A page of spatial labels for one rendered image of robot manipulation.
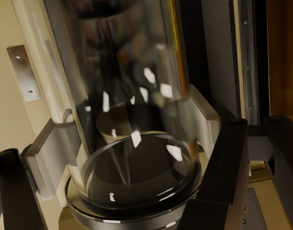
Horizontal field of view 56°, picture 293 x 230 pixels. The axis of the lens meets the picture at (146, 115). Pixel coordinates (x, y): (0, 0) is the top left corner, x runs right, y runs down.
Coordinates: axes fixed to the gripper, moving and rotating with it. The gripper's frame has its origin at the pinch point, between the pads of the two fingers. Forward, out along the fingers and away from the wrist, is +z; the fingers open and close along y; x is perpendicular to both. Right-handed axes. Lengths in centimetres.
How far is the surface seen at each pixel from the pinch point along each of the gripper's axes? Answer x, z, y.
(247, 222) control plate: -22.3, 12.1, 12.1
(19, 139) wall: -22, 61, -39
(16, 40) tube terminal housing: 6.5, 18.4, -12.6
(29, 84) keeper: 1.0, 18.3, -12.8
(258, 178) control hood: -18.7, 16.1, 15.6
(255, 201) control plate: -20.6, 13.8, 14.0
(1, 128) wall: -18, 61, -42
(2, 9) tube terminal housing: 10.3, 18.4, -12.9
